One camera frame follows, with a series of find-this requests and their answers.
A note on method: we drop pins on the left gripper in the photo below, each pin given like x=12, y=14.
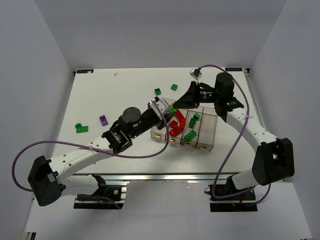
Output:
x=163, y=118

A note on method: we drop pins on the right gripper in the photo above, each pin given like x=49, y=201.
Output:
x=196, y=94

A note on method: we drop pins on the small red lego brick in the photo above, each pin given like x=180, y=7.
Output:
x=173, y=124

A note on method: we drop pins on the yellow-green lego brick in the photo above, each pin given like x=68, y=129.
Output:
x=173, y=110

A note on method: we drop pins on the red rounded lego brick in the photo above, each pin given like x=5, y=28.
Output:
x=175, y=131

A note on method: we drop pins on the large red lego brick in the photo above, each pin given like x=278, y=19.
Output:
x=181, y=119

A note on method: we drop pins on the green number one lego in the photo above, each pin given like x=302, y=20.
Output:
x=196, y=116

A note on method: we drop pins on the small green lego brick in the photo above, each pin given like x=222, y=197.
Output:
x=174, y=87

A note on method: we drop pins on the small purple lego brick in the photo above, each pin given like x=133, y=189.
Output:
x=103, y=120

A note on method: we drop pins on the green L-shaped lego plate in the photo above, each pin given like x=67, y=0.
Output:
x=81, y=128

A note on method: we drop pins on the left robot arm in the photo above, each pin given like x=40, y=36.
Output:
x=53, y=178

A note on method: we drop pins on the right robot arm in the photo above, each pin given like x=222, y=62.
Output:
x=274, y=156

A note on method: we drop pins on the clear bin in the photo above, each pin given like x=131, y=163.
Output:
x=192, y=129
x=207, y=129
x=159, y=134
x=175, y=139

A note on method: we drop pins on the right blue label sticker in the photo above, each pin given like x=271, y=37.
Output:
x=233, y=69

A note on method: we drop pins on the blue label sticker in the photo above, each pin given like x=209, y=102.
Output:
x=84, y=71
x=233, y=69

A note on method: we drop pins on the left blue label sticker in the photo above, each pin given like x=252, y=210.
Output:
x=84, y=71

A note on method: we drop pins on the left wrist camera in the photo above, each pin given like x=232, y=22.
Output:
x=160, y=106

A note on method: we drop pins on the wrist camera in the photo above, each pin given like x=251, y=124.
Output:
x=196, y=73
x=160, y=106

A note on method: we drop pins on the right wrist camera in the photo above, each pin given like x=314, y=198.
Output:
x=196, y=73

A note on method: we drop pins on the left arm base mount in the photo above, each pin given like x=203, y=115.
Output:
x=107, y=196

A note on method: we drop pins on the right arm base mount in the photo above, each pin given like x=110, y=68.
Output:
x=241, y=203

